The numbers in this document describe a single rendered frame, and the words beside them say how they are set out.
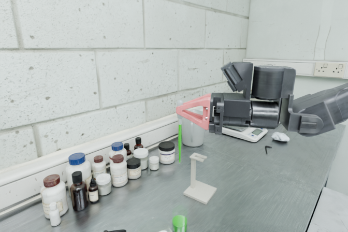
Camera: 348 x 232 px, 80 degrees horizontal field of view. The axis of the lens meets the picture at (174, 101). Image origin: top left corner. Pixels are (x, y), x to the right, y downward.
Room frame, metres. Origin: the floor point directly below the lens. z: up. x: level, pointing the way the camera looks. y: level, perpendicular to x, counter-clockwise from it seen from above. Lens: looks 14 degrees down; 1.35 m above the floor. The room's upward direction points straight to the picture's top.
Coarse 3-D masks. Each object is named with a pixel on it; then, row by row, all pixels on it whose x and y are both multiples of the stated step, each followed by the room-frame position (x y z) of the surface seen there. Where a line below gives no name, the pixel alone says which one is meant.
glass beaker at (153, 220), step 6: (144, 222) 0.29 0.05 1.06; (150, 222) 0.30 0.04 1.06; (156, 222) 0.30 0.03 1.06; (162, 222) 0.30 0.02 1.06; (168, 222) 0.29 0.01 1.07; (138, 228) 0.28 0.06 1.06; (144, 228) 0.29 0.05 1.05; (150, 228) 0.30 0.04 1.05; (156, 228) 0.30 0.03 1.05; (162, 228) 0.30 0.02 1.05; (168, 228) 0.29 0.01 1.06
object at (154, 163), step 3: (153, 156) 0.74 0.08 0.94; (156, 156) 0.73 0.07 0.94; (150, 159) 0.71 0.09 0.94; (153, 159) 0.71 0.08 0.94; (156, 159) 0.71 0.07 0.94; (150, 162) 0.71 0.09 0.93; (153, 162) 0.70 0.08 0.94; (156, 162) 0.71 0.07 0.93; (150, 165) 0.71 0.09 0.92; (153, 165) 0.70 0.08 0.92; (156, 165) 0.71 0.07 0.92; (150, 168) 0.71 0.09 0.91; (153, 168) 0.70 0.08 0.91; (156, 168) 0.71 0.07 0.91
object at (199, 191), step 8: (192, 160) 0.59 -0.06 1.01; (200, 160) 0.57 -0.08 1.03; (192, 168) 0.59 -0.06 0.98; (192, 176) 0.59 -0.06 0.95; (192, 184) 0.59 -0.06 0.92; (200, 184) 0.61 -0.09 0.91; (184, 192) 0.57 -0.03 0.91; (192, 192) 0.57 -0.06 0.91; (200, 192) 0.57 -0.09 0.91; (208, 192) 0.57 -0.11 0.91; (200, 200) 0.54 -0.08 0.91; (208, 200) 0.54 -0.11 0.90
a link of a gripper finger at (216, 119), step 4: (200, 96) 0.45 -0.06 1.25; (204, 96) 0.44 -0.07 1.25; (208, 96) 0.44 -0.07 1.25; (192, 100) 0.45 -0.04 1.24; (188, 112) 0.45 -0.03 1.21; (192, 112) 0.45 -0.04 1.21; (196, 116) 0.44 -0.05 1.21; (200, 116) 0.45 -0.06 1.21; (216, 116) 0.42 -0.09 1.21; (212, 120) 0.41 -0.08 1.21; (216, 120) 0.40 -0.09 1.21; (212, 124) 0.39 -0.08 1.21; (216, 124) 0.39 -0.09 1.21; (212, 128) 0.39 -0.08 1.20; (212, 132) 0.39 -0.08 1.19
